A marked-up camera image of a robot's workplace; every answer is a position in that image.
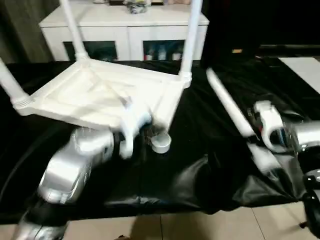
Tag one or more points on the grey curtain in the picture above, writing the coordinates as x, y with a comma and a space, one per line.
22, 30

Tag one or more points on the black work mat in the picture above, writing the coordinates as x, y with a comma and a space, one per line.
212, 162

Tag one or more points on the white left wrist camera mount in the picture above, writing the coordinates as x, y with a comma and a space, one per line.
132, 125

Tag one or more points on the white plastic table top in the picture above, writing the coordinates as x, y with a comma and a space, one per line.
87, 97

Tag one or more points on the white cabinet with glass doors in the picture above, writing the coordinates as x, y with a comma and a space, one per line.
125, 27

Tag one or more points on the small yellow box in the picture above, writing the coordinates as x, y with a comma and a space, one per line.
237, 51

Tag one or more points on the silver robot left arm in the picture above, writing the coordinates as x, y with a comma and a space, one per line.
70, 165

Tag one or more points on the white mug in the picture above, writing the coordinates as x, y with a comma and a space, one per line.
176, 54
150, 54

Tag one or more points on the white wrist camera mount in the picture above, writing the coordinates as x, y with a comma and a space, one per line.
132, 125
270, 122

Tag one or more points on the white flat board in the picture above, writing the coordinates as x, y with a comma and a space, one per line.
302, 72

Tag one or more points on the white plastic table leg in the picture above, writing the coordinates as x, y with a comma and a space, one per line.
230, 105
191, 37
11, 85
73, 32

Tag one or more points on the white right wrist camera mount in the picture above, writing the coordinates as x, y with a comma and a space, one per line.
270, 122

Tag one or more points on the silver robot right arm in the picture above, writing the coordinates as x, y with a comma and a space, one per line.
305, 140

